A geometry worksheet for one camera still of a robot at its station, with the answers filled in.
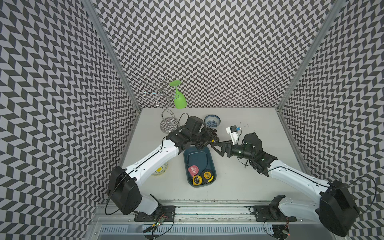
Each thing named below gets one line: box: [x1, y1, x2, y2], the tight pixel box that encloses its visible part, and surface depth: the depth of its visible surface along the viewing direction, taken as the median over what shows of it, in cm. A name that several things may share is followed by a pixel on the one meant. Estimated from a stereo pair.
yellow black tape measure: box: [202, 169, 214, 184], surface depth 84 cm
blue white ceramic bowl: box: [204, 114, 221, 128], surface depth 110 cm
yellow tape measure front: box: [192, 175, 203, 186], surface depth 82 cm
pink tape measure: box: [188, 165, 199, 177], surface depth 87 cm
